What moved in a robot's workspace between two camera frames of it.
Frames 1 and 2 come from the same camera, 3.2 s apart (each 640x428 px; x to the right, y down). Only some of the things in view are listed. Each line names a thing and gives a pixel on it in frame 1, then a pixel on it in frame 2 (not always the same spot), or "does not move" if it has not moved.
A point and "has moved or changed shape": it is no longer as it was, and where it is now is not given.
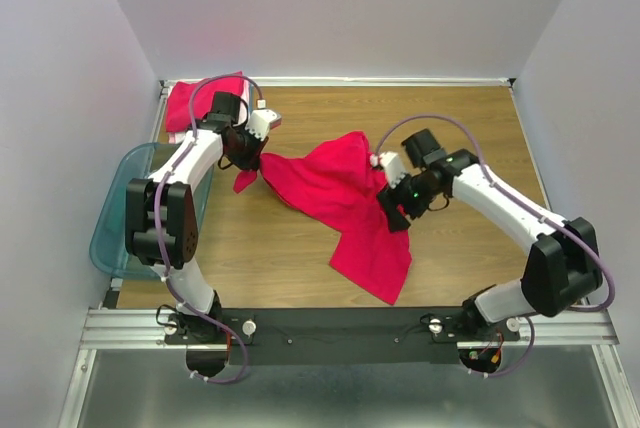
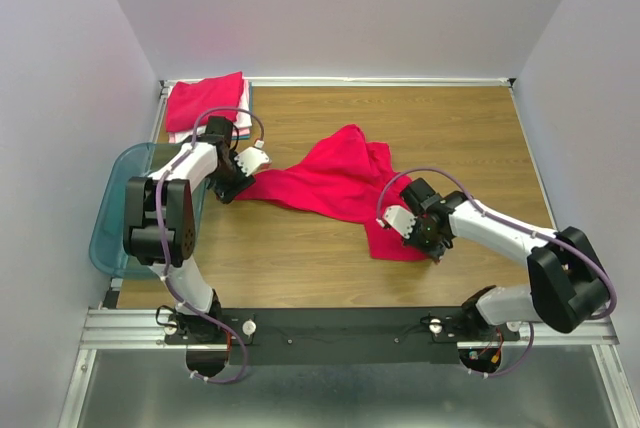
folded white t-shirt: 247,98 does not move
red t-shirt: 338,181 has moved or changed shape
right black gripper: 395,220 -> 434,251
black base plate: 349,337 does not move
